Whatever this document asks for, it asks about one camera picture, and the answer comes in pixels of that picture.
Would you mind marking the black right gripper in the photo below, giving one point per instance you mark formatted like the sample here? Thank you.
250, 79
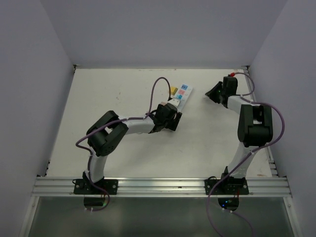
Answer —
211, 94

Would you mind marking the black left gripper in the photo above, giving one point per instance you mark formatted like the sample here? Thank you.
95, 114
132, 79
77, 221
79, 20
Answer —
177, 118

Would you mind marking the white power strip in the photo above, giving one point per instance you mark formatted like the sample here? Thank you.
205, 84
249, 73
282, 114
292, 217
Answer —
183, 94

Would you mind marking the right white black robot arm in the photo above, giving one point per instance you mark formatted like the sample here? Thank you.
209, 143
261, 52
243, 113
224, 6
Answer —
255, 128

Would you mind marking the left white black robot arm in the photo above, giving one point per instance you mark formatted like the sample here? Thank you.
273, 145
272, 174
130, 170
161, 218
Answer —
106, 134

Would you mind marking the yellow plug block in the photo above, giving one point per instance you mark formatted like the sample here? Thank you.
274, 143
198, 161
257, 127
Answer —
173, 90

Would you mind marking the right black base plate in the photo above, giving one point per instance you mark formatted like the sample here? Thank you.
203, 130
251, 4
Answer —
230, 186

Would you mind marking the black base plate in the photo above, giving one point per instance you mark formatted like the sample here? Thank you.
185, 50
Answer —
230, 186
84, 187

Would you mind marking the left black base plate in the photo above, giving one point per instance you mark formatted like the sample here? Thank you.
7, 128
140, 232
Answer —
84, 187

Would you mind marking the aluminium front rail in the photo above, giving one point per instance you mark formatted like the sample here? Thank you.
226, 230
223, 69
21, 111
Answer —
163, 188

